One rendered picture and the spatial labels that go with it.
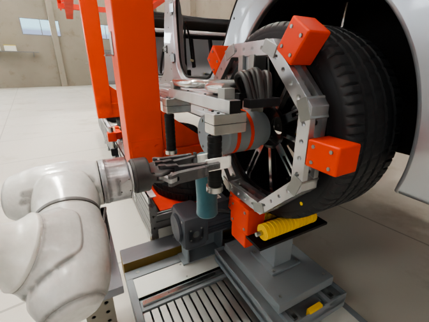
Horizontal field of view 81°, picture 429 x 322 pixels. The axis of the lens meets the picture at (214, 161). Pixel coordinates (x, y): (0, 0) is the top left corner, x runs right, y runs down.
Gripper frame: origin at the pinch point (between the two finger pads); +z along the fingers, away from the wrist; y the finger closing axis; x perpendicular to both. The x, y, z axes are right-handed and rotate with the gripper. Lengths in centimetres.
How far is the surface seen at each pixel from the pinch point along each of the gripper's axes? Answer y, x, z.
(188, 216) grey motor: -42, -42, 9
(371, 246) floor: -15, -83, 120
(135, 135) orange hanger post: -60, -6, -8
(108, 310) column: -30, -66, -31
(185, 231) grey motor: -40, -48, 6
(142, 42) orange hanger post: -60, 31, -1
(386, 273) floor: 2, -83, 105
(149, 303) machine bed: -34, -76, -14
